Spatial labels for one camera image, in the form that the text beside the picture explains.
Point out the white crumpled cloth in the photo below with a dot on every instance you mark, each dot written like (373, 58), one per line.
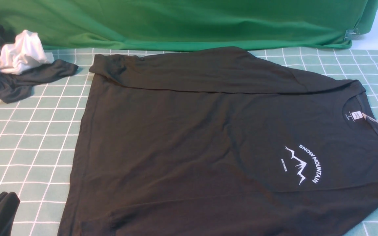
(26, 53)

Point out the green backdrop cloth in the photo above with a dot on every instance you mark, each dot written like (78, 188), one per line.
(188, 25)

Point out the silver binder clip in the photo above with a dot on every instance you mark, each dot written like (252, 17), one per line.
(352, 34)

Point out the dark gray crumpled garment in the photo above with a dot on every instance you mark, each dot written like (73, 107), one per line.
(14, 88)

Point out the dark gray long-sleeve shirt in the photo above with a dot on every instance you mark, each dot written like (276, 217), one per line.
(220, 143)

